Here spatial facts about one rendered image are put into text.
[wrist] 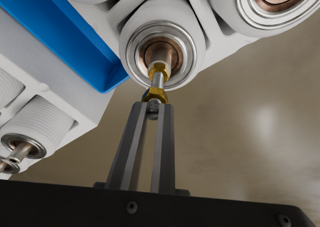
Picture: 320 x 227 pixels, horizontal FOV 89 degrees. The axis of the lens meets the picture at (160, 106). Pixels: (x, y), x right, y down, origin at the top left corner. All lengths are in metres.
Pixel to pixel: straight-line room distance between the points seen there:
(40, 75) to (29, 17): 0.11
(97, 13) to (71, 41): 0.19
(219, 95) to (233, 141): 0.25
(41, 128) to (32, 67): 0.11
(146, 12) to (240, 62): 0.36
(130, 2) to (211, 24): 0.11
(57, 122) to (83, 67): 0.13
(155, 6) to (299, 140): 0.74
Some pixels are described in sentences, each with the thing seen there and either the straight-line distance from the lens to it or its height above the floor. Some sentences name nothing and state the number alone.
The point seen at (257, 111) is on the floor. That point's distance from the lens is 0.62.
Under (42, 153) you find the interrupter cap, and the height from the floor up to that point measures 0.25.
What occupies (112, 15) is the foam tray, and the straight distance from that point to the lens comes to 0.25.
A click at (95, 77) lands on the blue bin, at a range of 0.41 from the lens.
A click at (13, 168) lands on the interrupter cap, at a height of 0.25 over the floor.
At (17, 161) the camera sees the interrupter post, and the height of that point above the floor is 0.28.
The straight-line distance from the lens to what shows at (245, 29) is 0.19.
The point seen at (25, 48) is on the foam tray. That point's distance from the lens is 0.41.
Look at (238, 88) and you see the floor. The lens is 0.54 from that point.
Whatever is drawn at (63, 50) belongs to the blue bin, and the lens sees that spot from 0.41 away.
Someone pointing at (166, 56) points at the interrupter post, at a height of 0.26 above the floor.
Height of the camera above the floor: 0.42
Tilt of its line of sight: 50 degrees down
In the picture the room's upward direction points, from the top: 174 degrees counter-clockwise
